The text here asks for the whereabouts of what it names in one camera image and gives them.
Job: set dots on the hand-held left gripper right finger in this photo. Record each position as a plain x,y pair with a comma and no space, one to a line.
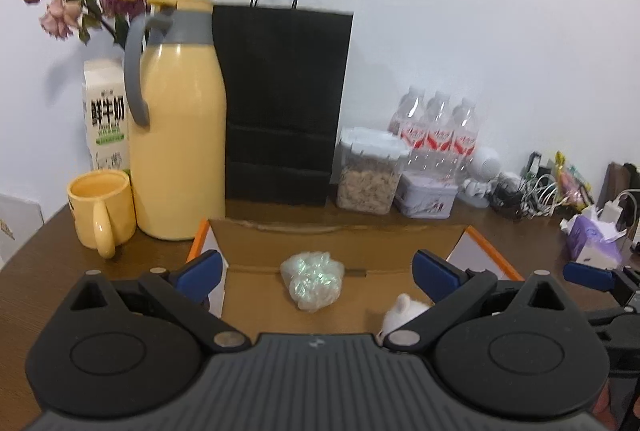
435,278

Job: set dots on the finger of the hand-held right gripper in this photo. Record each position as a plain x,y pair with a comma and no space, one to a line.
612,315
590,275

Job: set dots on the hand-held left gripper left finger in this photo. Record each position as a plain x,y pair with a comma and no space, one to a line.
202,276

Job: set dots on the white yellow plush toy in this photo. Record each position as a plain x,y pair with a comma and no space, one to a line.
400,311

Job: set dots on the red cardboard box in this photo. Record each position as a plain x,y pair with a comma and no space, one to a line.
260,251

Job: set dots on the bubble wrap ball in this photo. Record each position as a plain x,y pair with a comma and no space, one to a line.
312,283

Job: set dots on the purple tissue pack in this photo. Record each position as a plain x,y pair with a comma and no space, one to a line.
590,236

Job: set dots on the white charger block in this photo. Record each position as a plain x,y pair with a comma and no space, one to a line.
611,212

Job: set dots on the printed tin box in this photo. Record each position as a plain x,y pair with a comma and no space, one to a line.
425,198

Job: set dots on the yellow green snack packet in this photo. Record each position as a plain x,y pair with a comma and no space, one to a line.
572,181

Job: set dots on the dark brown bag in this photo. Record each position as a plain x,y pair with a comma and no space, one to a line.
622,181

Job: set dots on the clear seed container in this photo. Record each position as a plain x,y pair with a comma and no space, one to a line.
367,186

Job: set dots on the black power adapter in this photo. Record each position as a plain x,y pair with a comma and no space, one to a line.
534,163

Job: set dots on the white robot toy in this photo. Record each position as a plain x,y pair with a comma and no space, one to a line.
485,161

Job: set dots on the yellow ceramic mug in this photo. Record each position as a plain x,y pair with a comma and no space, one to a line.
85,211

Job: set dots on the yellow thermos jug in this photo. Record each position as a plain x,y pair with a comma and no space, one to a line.
175,136

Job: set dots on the clear water bottle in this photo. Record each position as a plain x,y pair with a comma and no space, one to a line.
465,126
407,116
439,121

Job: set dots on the white milk carton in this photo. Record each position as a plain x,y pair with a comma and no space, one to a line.
107,111

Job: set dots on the white cardboard box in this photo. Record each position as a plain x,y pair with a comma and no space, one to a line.
15,221

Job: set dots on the black paper bag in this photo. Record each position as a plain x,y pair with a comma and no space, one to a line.
285,86

